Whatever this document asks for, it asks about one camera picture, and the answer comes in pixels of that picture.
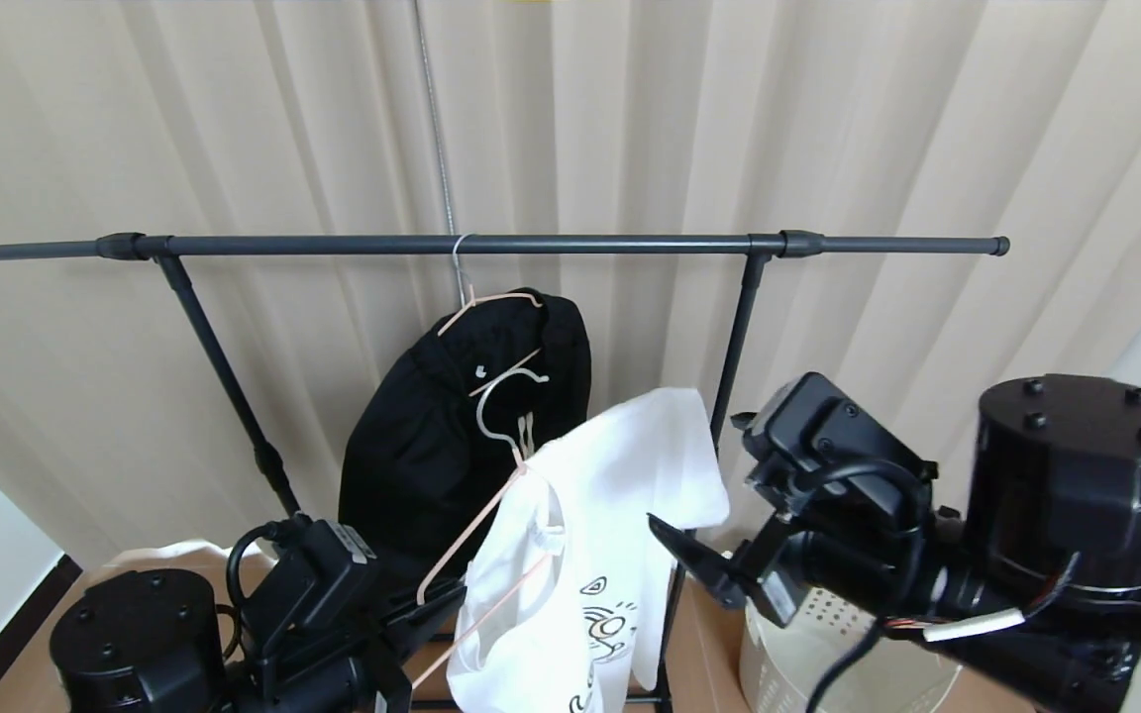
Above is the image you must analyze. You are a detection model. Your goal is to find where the black garment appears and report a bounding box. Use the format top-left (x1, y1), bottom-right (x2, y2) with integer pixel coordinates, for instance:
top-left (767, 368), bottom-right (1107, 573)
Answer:
top-left (338, 287), bottom-right (593, 587)

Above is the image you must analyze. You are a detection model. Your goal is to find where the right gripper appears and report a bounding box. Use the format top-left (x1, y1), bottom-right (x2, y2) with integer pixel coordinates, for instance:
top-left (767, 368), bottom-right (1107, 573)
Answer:
top-left (744, 515), bottom-right (1141, 713)

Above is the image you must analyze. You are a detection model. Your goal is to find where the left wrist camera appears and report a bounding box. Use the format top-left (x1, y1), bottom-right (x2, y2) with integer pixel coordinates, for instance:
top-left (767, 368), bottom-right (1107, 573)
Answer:
top-left (234, 515), bottom-right (380, 674)

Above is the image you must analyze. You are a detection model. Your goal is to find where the beige curtain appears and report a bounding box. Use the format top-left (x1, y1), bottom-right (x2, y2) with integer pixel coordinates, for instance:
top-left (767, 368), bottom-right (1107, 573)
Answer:
top-left (0, 0), bottom-right (1141, 595)

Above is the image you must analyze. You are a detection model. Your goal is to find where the pink clothes hanger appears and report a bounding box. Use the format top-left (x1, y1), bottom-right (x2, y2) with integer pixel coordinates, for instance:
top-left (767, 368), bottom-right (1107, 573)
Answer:
top-left (410, 368), bottom-right (557, 689)
top-left (437, 236), bottom-right (544, 399)

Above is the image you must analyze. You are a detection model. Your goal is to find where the black cable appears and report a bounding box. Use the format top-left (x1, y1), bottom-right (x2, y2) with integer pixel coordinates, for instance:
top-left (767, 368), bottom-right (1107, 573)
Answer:
top-left (788, 458), bottom-right (933, 713)
top-left (224, 521), bottom-right (286, 635)

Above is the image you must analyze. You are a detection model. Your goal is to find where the white printed garment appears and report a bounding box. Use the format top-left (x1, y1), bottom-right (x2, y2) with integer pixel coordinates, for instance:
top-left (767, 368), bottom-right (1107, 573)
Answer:
top-left (447, 386), bottom-right (732, 713)

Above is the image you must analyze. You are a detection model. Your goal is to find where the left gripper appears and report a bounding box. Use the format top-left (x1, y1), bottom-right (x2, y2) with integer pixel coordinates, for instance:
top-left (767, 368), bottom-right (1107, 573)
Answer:
top-left (239, 616), bottom-right (415, 713)

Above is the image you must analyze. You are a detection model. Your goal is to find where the black clothes rack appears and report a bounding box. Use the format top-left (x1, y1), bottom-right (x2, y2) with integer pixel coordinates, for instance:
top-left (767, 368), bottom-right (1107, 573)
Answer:
top-left (0, 231), bottom-right (1012, 713)

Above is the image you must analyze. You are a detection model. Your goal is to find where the thin grey curtain wand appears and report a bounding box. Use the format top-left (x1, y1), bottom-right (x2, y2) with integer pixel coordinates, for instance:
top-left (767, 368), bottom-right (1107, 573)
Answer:
top-left (415, 0), bottom-right (472, 308)

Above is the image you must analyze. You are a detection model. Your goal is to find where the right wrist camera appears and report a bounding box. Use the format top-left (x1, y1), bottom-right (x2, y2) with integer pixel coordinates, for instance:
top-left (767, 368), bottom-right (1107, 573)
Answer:
top-left (734, 371), bottom-right (938, 556)

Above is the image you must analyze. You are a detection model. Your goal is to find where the white laundry basket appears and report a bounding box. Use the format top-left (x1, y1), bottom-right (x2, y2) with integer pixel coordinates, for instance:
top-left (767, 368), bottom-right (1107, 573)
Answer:
top-left (739, 584), bottom-right (963, 713)

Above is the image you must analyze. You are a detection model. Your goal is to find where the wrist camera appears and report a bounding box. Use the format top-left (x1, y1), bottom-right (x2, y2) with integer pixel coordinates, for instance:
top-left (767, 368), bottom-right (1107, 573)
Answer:
top-left (234, 515), bottom-right (380, 674)
top-left (734, 371), bottom-right (938, 556)

